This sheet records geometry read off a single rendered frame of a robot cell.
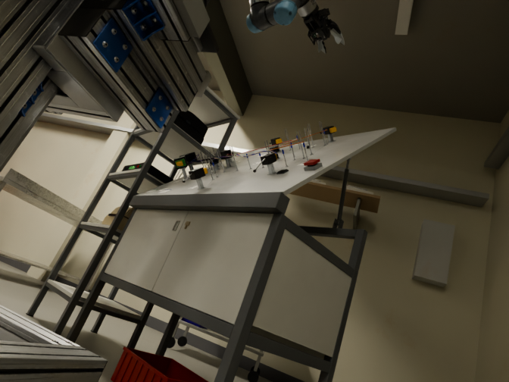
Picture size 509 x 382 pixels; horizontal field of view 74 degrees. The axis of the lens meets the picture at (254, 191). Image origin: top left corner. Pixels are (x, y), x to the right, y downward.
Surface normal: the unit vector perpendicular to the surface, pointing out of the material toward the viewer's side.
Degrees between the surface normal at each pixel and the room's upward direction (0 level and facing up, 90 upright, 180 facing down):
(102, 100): 90
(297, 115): 90
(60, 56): 90
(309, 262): 90
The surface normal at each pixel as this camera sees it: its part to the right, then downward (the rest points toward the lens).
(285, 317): 0.70, -0.02
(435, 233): -0.24, -0.45
